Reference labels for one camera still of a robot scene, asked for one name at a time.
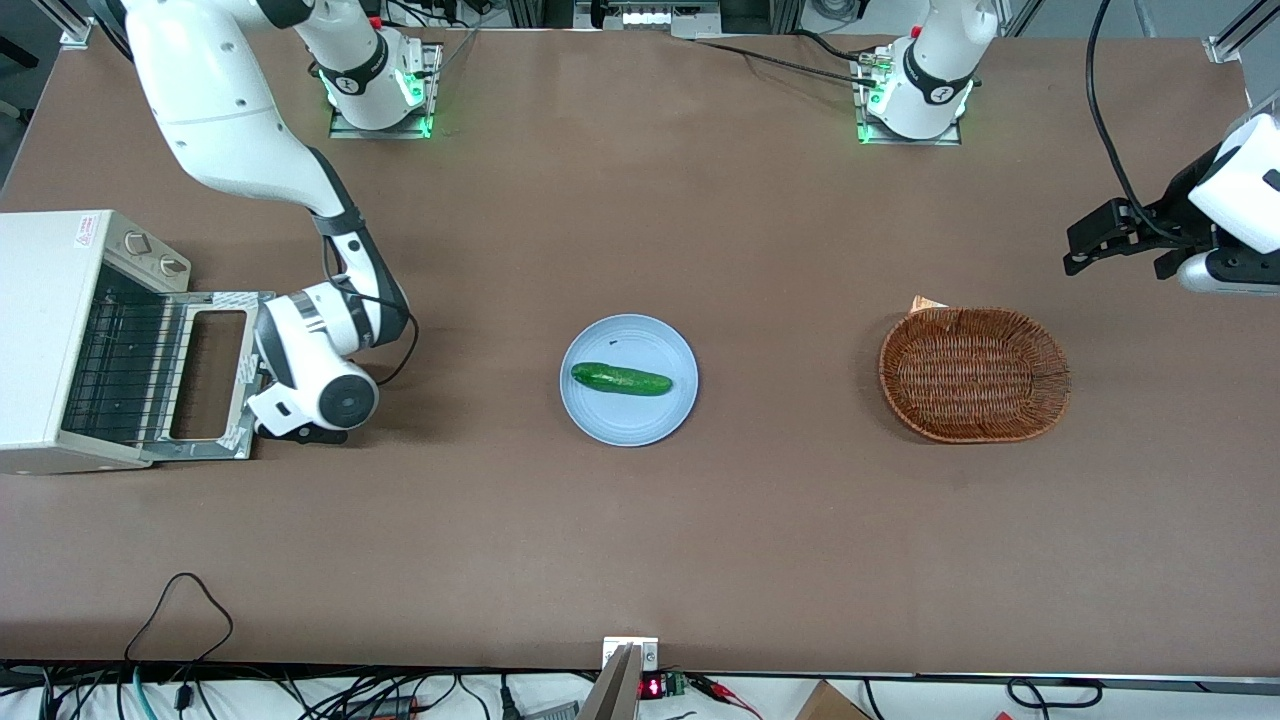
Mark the silver aluminium frame profile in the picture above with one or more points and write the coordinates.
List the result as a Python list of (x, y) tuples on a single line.
[(72, 28), (1235, 35)]

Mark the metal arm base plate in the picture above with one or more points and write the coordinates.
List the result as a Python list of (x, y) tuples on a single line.
[(345, 129), (945, 141)]

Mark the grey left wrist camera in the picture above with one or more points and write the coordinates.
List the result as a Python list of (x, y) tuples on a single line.
[(1230, 275)]

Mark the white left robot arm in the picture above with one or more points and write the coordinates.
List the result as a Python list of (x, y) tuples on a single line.
[(935, 70)]

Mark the small beige paper tag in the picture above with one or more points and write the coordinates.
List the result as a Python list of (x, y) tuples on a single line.
[(928, 303)]

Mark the green cucumber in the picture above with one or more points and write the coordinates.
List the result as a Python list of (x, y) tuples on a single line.
[(620, 379)]

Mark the white toaster oven body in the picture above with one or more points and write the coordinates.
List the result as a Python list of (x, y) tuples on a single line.
[(40, 330)]

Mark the light blue plate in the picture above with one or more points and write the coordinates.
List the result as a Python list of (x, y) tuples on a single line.
[(630, 420)]

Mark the brown wicker basket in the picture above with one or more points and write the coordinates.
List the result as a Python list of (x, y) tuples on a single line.
[(975, 375)]

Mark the silver metal camera bracket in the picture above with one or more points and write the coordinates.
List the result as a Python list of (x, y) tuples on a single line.
[(620, 690)]

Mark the red digit display module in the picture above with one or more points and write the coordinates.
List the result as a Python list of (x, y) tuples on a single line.
[(652, 687)]

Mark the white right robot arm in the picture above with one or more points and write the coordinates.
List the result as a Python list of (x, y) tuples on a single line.
[(220, 110)]

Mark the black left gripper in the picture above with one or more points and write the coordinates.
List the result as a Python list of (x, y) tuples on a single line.
[(1176, 215)]

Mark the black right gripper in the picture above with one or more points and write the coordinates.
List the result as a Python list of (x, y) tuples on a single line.
[(265, 378)]

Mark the brown cardboard box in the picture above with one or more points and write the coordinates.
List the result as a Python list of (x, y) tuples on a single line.
[(830, 705)]

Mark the toaster oven glass door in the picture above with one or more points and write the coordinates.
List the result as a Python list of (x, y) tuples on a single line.
[(218, 300)]

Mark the round oven knob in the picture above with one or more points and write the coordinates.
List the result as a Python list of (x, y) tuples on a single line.
[(174, 266), (135, 243)]

